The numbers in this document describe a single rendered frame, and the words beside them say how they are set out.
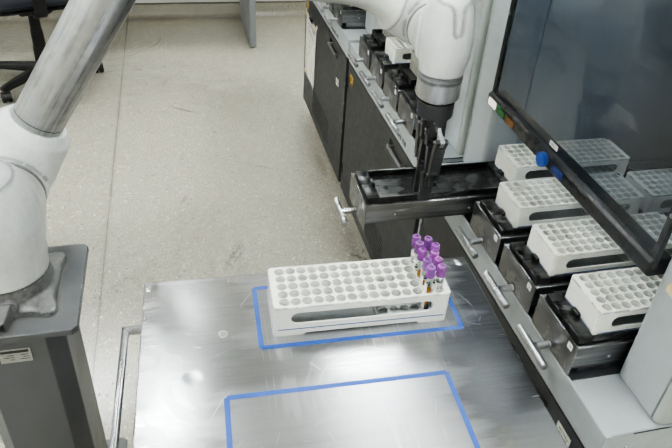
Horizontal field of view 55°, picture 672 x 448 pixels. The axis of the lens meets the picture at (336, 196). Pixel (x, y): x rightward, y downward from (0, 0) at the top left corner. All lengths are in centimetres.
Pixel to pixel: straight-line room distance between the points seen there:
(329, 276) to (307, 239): 150
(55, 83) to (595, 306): 105
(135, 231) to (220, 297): 157
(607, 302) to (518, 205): 29
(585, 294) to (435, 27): 55
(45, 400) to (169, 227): 130
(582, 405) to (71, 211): 219
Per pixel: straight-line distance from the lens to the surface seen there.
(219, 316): 112
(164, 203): 283
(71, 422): 159
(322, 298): 106
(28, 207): 128
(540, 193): 146
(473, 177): 156
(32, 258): 132
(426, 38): 126
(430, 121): 135
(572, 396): 124
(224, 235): 263
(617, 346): 124
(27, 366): 146
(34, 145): 139
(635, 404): 125
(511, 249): 136
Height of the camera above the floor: 161
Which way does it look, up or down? 34 degrees down
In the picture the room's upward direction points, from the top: 4 degrees clockwise
